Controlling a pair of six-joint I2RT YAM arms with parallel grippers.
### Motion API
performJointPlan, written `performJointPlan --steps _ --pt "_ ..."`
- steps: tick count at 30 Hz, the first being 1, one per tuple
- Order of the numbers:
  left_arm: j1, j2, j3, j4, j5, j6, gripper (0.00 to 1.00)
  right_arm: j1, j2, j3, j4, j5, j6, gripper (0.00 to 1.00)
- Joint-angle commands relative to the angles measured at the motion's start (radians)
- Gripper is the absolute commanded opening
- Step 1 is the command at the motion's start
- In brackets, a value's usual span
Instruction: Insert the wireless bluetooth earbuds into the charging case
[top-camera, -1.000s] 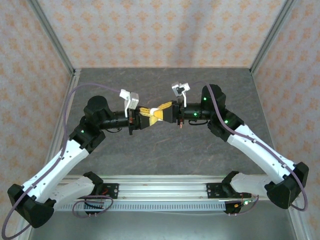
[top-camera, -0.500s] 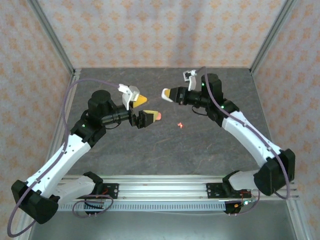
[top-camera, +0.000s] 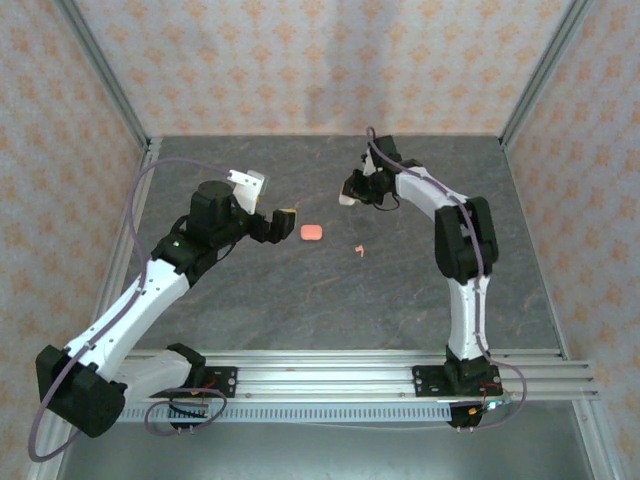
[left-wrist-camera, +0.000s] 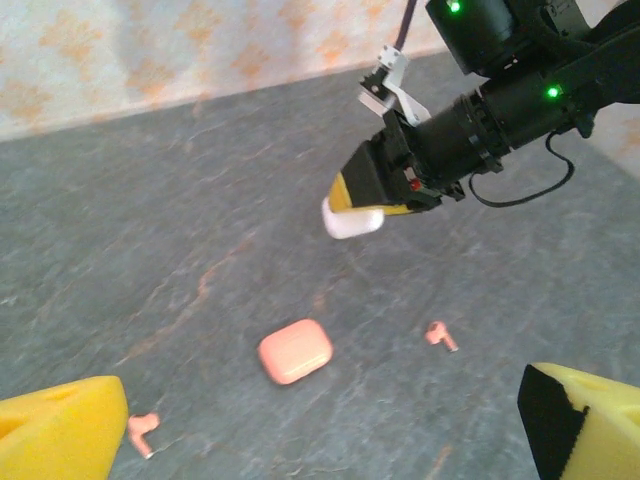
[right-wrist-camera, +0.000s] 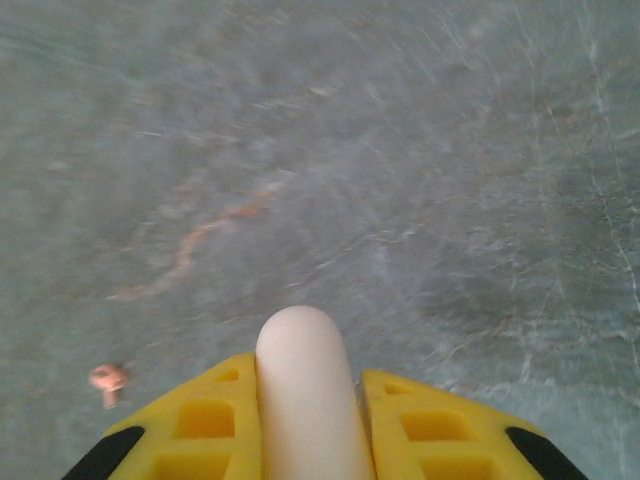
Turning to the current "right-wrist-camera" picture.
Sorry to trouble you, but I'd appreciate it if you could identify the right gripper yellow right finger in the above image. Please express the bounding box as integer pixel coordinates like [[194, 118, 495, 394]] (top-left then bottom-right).
[[360, 368, 591, 480]]

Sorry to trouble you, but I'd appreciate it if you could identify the orange wireless earbud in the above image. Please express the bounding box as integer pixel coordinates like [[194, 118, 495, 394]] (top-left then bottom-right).
[[87, 363, 129, 411]]

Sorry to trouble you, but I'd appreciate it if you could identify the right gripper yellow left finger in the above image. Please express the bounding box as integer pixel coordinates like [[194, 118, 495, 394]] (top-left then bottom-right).
[[62, 351, 264, 480]]

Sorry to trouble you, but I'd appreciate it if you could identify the white earbud charging case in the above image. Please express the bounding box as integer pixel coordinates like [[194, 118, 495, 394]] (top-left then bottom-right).
[[254, 304, 377, 480]]

